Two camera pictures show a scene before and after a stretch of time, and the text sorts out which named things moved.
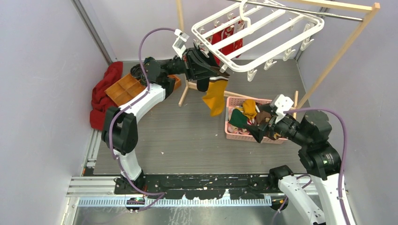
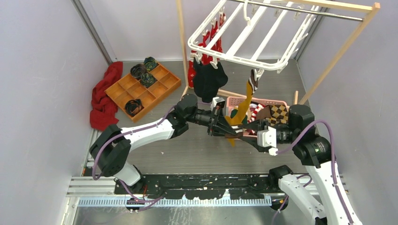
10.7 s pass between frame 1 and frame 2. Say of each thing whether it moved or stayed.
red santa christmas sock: moved
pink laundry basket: stayed
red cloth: stayed
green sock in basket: stayed
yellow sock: moved
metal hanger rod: stayed
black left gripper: moved
